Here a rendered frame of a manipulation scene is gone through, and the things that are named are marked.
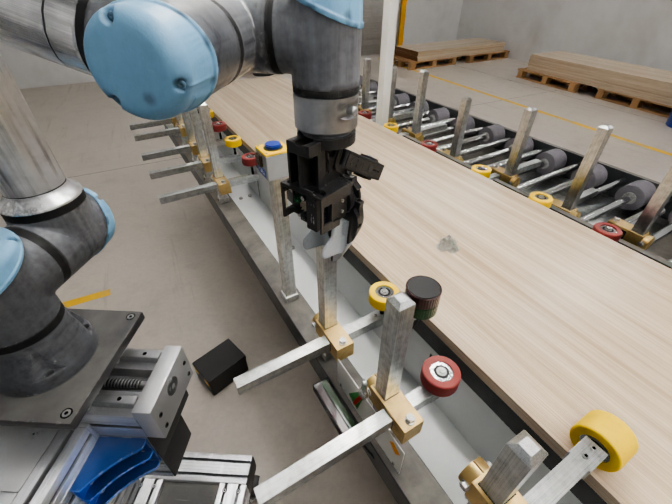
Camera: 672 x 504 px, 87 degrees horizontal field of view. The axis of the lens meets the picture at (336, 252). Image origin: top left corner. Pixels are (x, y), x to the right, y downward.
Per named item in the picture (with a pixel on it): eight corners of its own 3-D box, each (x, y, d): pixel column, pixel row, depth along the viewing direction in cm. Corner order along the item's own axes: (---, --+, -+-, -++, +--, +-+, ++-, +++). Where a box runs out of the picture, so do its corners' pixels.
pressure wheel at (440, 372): (431, 422, 77) (441, 394, 70) (407, 393, 82) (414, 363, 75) (458, 404, 80) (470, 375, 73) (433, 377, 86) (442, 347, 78)
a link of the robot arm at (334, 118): (322, 80, 45) (376, 91, 41) (323, 117, 47) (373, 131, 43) (278, 91, 40) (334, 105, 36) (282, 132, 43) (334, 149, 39)
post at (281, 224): (286, 303, 117) (271, 179, 89) (280, 294, 121) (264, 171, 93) (299, 298, 119) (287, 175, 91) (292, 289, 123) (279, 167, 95)
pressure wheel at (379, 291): (394, 332, 96) (399, 303, 89) (365, 328, 97) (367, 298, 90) (396, 311, 102) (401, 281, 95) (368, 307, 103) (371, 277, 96)
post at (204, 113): (222, 208, 170) (198, 103, 140) (220, 205, 172) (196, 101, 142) (229, 206, 171) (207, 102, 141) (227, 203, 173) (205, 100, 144)
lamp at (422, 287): (404, 380, 70) (421, 304, 57) (387, 359, 74) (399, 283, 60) (427, 366, 72) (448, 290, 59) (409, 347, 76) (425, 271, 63)
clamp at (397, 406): (401, 445, 71) (404, 433, 68) (363, 391, 80) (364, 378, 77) (423, 430, 73) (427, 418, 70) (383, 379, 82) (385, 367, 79)
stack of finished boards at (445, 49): (503, 51, 787) (506, 42, 776) (416, 61, 697) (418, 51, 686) (477, 45, 839) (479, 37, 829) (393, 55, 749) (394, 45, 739)
